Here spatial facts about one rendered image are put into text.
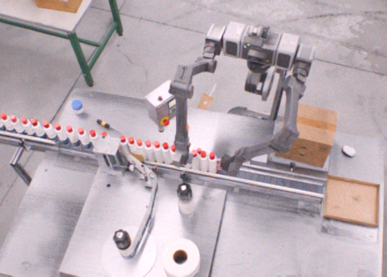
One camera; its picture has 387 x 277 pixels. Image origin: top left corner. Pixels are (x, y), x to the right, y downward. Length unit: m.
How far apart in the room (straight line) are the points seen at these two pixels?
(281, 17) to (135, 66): 1.56
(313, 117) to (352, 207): 0.57
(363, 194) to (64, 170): 1.83
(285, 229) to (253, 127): 0.71
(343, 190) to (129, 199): 1.27
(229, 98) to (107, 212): 1.87
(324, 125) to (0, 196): 2.62
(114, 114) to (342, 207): 1.56
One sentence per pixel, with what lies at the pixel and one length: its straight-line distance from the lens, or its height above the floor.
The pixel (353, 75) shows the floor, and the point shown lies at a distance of 4.52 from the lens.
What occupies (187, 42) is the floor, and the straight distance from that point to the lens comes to 4.64.
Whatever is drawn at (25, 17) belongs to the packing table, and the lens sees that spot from 4.05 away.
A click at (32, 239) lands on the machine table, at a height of 0.83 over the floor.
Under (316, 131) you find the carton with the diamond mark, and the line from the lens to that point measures 2.73.
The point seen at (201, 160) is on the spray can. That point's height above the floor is 1.04.
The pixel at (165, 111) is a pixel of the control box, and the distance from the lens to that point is 2.42.
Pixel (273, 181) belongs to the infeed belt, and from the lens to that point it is 2.80.
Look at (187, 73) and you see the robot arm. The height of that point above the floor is 1.69.
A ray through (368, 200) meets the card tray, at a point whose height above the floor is 0.83.
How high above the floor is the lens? 3.37
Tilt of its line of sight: 58 degrees down
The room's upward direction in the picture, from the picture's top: 5 degrees counter-clockwise
